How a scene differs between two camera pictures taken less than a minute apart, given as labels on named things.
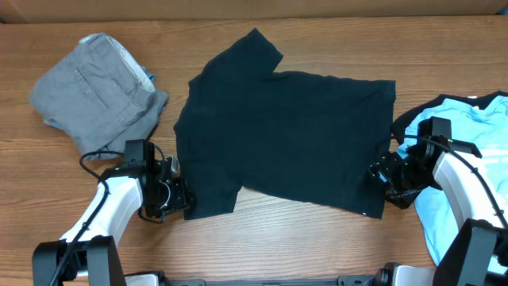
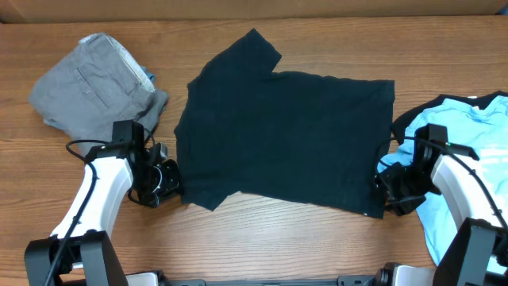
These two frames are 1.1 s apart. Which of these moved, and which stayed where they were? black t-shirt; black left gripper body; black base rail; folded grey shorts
Moved: black left gripper body
Stayed: black t-shirt; black base rail; folded grey shorts
